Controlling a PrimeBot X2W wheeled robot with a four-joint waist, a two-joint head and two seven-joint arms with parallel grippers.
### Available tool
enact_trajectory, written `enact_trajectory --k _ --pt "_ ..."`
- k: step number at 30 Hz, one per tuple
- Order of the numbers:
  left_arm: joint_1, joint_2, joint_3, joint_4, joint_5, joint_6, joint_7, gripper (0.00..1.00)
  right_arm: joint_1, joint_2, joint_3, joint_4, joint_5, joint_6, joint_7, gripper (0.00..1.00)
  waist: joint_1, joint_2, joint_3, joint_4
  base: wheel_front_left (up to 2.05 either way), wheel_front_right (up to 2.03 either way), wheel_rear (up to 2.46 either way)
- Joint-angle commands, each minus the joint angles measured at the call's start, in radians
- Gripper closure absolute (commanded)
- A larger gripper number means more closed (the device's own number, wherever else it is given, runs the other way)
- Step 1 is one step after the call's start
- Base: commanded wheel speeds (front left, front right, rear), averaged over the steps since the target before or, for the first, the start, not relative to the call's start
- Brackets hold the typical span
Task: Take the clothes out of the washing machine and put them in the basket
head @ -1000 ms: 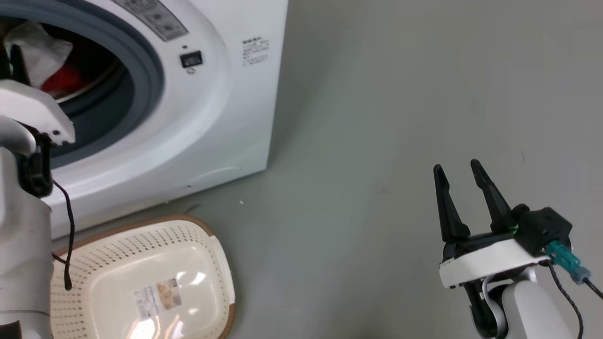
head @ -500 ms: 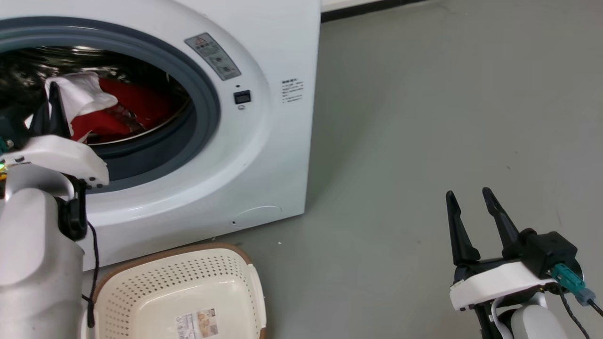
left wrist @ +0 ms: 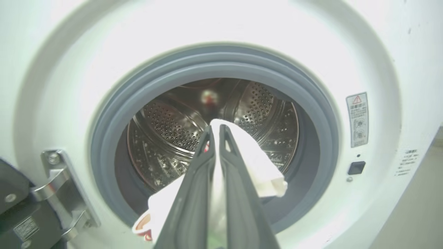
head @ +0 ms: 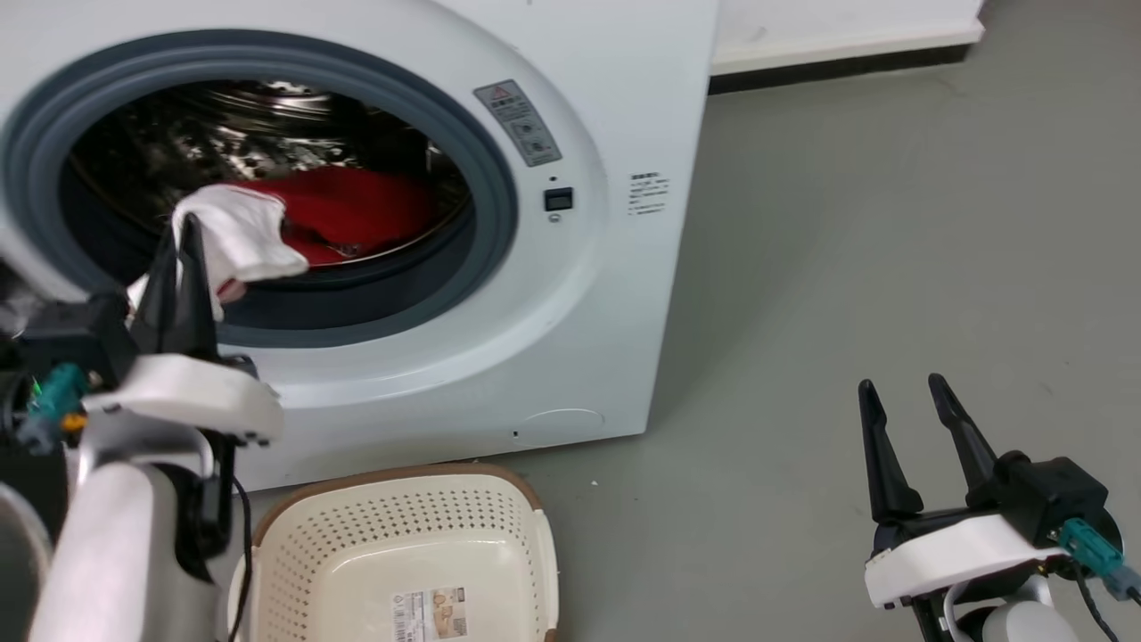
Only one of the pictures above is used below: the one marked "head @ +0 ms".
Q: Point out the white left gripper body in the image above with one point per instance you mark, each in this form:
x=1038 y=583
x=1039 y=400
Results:
x=187 y=388

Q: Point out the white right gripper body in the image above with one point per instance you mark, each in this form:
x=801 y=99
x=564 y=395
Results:
x=945 y=557

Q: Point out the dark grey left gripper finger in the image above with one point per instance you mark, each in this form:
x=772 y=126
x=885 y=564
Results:
x=156 y=303
x=194 y=303

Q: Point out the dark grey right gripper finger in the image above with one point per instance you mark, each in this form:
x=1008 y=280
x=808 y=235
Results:
x=884 y=464
x=967 y=446

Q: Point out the white garment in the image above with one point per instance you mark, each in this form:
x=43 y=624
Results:
x=236 y=227

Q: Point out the red garment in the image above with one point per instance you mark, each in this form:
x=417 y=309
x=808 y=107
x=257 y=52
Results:
x=374 y=209

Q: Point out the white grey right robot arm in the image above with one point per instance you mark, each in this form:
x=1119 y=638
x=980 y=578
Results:
x=1025 y=624

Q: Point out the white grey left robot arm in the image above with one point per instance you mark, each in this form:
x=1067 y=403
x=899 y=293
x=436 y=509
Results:
x=98 y=553

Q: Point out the cream perforated laundry basket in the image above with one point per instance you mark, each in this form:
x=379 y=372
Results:
x=357 y=553

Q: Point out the white front-load washing machine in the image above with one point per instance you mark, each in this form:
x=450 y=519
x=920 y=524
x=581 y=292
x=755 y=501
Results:
x=624 y=312

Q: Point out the paper label in basket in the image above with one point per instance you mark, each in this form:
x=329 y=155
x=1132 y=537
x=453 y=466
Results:
x=428 y=615

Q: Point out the stainless steel washer drum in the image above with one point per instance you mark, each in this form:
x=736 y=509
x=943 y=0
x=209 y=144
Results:
x=223 y=125

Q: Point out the grey rubber door gasket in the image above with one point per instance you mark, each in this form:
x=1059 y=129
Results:
x=486 y=178

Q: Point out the round filter cover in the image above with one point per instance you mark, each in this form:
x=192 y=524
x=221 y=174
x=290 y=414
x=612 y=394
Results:
x=562 y=428

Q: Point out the small printed text label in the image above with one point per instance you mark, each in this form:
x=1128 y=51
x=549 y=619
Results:
x=648 y=192

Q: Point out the grey warning sticker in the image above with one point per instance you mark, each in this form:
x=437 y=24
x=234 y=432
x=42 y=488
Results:
x=521 y=125

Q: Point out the black door latch socket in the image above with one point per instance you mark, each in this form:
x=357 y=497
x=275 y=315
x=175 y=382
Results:
x=558 y=199

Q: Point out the white cabinet base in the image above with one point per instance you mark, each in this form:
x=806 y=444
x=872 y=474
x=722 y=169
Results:
x=847 y=45

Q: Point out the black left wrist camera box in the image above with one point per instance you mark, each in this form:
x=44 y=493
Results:
x=80 y=339

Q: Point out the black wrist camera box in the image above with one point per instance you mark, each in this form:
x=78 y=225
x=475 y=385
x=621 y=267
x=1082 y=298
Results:
x=1043 y=495
x=80 y=339

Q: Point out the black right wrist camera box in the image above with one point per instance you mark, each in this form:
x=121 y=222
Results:
x=1043 y=495

